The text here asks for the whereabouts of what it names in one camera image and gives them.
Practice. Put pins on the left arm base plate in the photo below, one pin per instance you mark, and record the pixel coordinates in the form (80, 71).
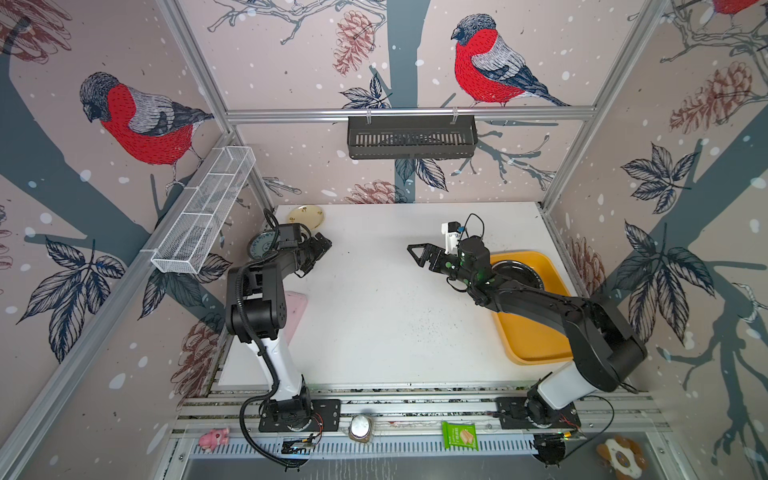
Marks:
(324, 414)

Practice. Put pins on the green snack packet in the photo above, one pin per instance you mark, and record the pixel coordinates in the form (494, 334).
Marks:
(459, 435)

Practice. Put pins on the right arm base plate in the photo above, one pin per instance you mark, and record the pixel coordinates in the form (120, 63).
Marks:
(518, 413)

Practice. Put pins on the small glass jar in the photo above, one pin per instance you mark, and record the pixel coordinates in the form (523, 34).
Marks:
(360, 428)

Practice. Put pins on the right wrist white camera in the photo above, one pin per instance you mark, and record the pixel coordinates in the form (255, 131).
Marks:
(452, 232)

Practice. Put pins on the yellow plastic bin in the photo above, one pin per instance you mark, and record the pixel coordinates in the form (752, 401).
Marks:
(527, 342)

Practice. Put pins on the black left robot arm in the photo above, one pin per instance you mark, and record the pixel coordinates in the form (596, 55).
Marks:
(258, 312)

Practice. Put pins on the small teal patterned plate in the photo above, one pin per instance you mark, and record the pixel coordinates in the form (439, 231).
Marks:
(263, 246)

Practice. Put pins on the white wire mesh shelf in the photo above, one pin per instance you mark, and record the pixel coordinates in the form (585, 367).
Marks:
(192, 235)

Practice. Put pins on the brown white flower toy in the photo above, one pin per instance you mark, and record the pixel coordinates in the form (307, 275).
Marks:
(624, 457)

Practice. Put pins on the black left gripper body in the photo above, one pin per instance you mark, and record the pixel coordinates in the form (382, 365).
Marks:
(309, 251)

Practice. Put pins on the pink rectangular tray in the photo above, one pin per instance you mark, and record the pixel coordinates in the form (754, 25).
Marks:
(296, 304)

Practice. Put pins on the black small plate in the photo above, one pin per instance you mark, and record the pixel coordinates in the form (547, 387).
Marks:
(513, 270)

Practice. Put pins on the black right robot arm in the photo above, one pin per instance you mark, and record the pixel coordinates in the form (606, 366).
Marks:
(605, 349)

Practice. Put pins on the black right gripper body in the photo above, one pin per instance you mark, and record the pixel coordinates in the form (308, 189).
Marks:
(453, 266)

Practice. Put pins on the yellow small plate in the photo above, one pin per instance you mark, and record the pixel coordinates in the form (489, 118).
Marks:
(311, 216)

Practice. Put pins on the pink pig toy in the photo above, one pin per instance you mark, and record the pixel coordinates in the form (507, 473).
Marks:
(215, 438)

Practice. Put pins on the black hanging wire basket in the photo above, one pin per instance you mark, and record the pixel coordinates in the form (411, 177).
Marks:
(438, 137)

